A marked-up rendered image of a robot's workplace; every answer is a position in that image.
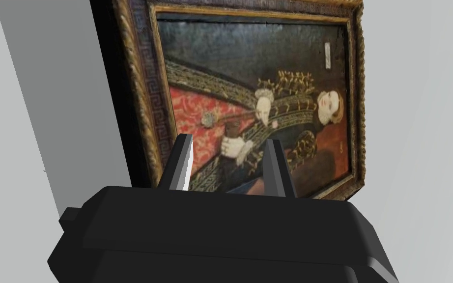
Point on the gold framed portrait painting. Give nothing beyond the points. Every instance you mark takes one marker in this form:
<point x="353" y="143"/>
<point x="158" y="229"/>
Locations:
<point x="250" y="78"/>

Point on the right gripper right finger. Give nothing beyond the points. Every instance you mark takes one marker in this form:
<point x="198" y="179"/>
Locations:
<point x="275" y="173"/>

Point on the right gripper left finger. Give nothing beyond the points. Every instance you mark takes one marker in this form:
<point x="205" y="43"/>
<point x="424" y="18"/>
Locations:
<point x="179" y="165"/>

